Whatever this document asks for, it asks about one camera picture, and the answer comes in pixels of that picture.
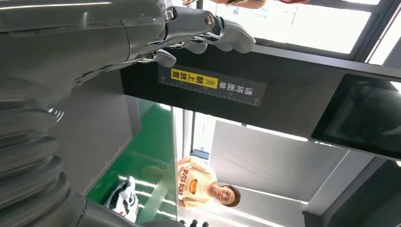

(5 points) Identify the grey package with black print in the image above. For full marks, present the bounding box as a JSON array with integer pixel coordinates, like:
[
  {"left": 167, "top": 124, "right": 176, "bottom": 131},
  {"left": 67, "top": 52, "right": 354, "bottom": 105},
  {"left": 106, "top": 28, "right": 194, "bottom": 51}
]
[{"left": 105, "top": 176, "right": 139, "bottom": 223}]

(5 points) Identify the green conveyor belt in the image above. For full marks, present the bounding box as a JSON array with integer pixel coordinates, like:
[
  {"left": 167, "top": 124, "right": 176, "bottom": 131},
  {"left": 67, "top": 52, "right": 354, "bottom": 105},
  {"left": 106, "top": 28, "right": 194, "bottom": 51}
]
[{"left": 86, "top": 99, "right": 178, "bottom": 224}]

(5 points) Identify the black inbound scanner machine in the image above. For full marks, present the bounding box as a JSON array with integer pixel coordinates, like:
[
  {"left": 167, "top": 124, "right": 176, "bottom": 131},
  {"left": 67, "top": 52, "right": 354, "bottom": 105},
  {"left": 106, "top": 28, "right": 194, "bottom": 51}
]
[{"left": 58, "top": 44, "right": 401, "bottom": 195}]

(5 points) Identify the black yellow ruler label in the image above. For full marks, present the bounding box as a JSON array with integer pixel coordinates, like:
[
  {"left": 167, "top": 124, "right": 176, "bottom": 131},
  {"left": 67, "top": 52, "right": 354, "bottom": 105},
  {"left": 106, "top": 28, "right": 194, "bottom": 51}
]
[{"left": 158, "top": 65, "right": 267, "bottom": 107}]

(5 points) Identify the person in pale yellow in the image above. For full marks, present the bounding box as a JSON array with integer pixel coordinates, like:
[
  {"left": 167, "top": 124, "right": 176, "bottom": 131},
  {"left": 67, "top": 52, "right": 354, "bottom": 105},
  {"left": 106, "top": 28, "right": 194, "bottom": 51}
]
[{"left": 177, "top": 156, "right": 242, "bottom": 211}]

